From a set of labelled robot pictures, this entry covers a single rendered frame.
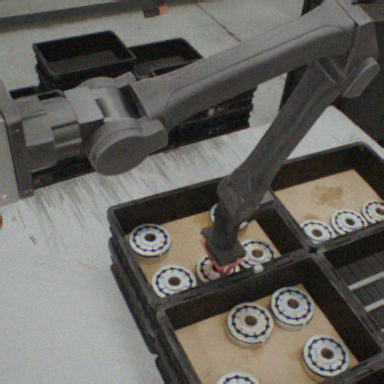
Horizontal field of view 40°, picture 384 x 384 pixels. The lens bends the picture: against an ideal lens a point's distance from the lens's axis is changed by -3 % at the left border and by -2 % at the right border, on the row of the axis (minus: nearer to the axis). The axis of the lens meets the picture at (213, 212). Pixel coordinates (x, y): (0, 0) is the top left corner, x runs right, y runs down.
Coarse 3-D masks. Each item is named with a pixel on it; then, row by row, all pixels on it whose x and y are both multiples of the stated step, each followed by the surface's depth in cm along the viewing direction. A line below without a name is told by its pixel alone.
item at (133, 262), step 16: (160, 192) 131; (176, 192) 132; (112, 208) 126; (112, 224) 123; (288, 224) 129; (304, 240) 126; (128, 256) 117; (240, 272) 117; (144, 288) 111; (192, 288) 113; (160, 304) 109
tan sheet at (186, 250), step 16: (176, 224) 138; (192, 224) 139; (208, 224) 139; (256, 224) 141; (176, 240) 134; (192, 240) 135; (240, 240) 137; (176, 256) 131; (192, 256) 131; (144, 272) 126; (192, 272) 128
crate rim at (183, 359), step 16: (304, 256) 122; (272, 272) 119; (208, 288) 113; (224, 288) 114; (336, 288) 117; (176, 304) 109; (352, 304) 114; (160, 320) 107; (176, 336) 104; (176, 352) 102; (192, 368) 99; (352, 368) 103
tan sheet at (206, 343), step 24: (192, 336) 116; (216, 336) 116; (288, 336) 118; (312, 336) 119; (336, 336) 120; (192, 360) 112; (216, 360) 112; (240, 360) 113; (264, 360) 113; (288, 360) 114
